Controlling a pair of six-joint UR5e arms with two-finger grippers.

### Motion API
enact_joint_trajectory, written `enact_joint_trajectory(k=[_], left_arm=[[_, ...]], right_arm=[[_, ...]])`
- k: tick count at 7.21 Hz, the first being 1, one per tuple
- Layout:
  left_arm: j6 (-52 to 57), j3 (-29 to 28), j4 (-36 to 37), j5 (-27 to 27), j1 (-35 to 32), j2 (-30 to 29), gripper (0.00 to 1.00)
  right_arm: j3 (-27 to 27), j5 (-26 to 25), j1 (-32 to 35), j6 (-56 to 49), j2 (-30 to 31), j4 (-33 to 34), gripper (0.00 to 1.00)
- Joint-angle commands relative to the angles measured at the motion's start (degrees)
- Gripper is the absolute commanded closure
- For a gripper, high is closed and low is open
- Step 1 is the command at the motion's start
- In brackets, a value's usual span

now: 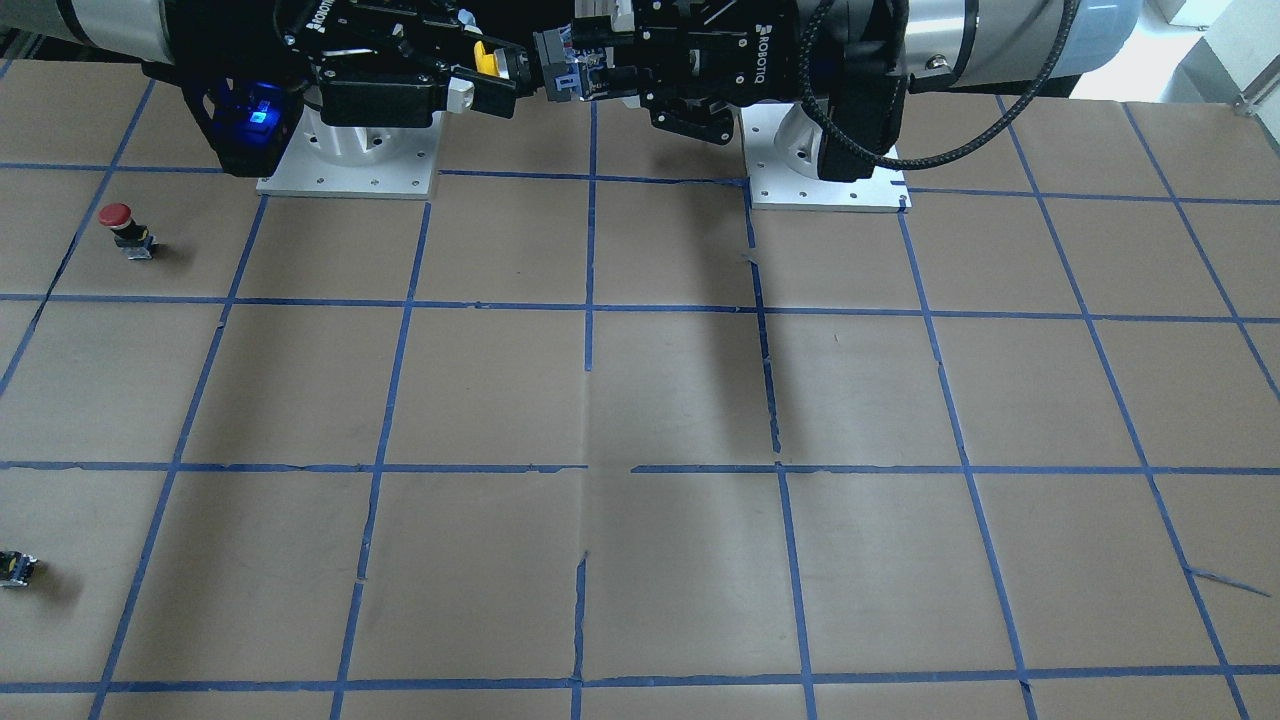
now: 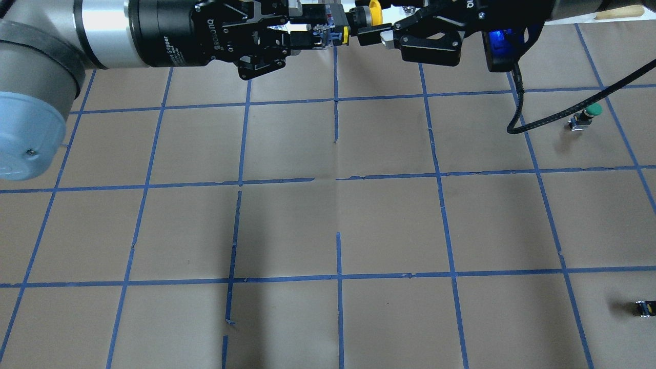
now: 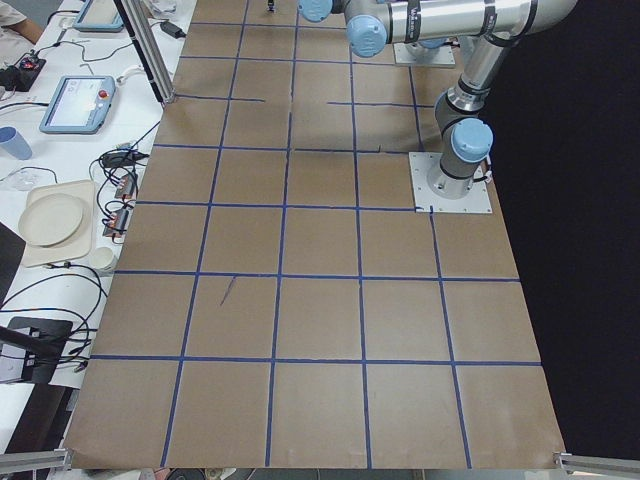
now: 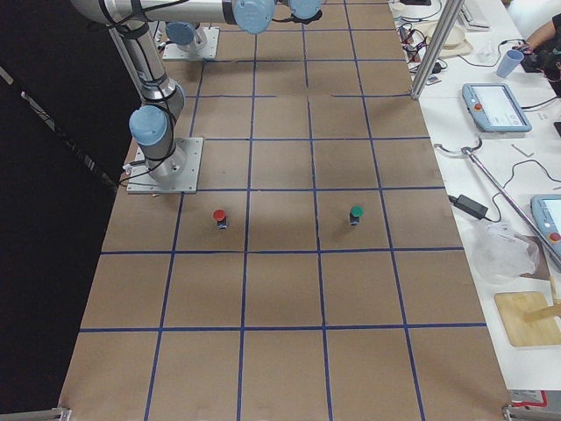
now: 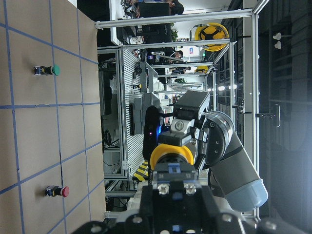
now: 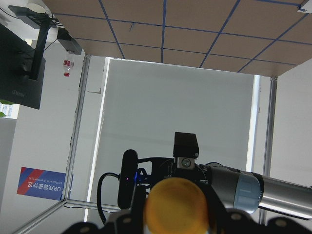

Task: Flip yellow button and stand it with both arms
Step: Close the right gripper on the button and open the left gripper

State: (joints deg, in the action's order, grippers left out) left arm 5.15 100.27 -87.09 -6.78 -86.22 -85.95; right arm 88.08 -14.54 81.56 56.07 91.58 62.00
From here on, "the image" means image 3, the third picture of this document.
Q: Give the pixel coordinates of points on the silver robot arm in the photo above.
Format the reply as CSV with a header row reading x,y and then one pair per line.
x,y
418,31
436,43

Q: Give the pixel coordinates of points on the black stand base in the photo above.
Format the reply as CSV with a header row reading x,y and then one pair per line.
x,y
31,349

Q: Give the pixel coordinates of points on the brown paper table cover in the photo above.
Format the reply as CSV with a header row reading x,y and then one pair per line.
x,y
279,302

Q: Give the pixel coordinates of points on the white paper cup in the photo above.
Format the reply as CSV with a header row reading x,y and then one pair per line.
x,y
103,260

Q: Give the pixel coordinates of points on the beige tray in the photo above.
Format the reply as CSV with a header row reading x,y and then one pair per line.
x,y
78,244

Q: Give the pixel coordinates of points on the black power adapter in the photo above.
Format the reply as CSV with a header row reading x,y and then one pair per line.
x,y
172,29

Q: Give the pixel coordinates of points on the beige round plate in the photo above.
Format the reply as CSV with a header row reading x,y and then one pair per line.
x,y
51,219

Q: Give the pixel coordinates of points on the near blue teach pendant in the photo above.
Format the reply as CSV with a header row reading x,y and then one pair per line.
x,y
79,105

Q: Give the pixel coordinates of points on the blue teach pendant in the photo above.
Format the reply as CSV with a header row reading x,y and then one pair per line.
x,y
79,105
98,16

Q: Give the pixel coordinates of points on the far blue teach pendant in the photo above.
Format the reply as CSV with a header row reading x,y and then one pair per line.
x,y
98,16

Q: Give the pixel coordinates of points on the blue plastic cup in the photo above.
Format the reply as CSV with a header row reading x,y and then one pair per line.
x,y
14,143

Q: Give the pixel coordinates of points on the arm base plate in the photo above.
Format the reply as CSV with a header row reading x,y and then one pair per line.
x,y
406,54
435,192

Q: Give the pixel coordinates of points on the aluminium frame post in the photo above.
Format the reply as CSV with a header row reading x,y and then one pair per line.
x,y
142,37

